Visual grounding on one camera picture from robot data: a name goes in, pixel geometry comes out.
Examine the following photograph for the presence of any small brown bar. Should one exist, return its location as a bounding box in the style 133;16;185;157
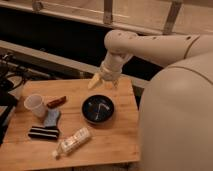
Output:
47;96;66;109

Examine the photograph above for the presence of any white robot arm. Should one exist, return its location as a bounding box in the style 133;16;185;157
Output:
88;30;213;171

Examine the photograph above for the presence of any wooden board table top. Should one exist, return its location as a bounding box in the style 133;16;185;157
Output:
0;77;139;171

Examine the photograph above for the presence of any blue cloth sponge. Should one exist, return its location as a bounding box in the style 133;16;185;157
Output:
44;108;60;127

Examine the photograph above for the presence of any metal railing frame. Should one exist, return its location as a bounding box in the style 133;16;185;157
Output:
0;0;213;36

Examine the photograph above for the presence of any dark round bowl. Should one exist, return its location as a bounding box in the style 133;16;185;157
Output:
82;95;114;124

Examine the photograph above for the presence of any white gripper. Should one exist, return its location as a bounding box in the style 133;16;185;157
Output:
88;52;128;89

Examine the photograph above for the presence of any black equipment at left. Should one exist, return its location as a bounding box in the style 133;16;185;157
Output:
0;53;27;145

